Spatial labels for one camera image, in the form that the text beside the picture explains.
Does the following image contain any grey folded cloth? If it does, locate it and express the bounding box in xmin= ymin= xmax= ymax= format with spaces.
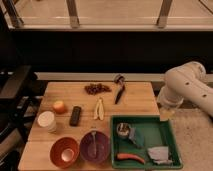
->
xmin=148 ymin=146 xmax=172 ymax=165

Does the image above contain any orange bowl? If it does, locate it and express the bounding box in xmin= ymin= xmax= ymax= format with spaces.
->
xmin=50 ymin=137 xmax=79 ymax=169

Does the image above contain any white cup in orange bowl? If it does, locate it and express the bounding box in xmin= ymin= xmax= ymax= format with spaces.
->
xmin=61 ymin=149 xmax=74 ymax=162

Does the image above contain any orange carrot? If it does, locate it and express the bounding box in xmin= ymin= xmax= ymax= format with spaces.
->
xmin=116 ymin=153 xmax=145 ymax=164

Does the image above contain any green plastic tray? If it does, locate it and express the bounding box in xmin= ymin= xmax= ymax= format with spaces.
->
xmin=110 ymin=115 xmax=183 ymax=171

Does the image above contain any bunch of dark grapes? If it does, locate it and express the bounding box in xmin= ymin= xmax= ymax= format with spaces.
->
xmin=84 ymin=83 xmax=111 ymax=95

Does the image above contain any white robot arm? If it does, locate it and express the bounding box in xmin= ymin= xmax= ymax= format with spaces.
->
xmin=157 ymin=61 xmax=213 ymax=118

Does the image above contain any purple bowl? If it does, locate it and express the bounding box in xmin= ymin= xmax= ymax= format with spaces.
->
xmin=80 ymin=131 xmax=111 ymax=164

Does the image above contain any black remote control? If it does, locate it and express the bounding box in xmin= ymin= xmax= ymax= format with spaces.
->
xmin=69 ymin=106 xmax=81 ymax=126

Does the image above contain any orange fruit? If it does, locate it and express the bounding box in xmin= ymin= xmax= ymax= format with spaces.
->
xmin=53 ymin=101 xmax=66 ymax=114

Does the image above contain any metal fork in bowl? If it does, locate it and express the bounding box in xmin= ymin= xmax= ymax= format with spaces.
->
xmin=91 ymin=131 xmax=97 ymax=158

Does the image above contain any teal cloth in tray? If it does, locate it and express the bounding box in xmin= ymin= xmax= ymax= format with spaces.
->
xmin=129 ymin=127 xmax=144 ymax=148

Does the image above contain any black handled pizza cutter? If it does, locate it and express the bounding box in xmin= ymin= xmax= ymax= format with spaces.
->
xmin=114 ymin=75 xmax=125 ymax=103

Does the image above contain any black chair at left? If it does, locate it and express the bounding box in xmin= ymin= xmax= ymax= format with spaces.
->
xmin=0 ymin=64 xmax=44 ymax=171

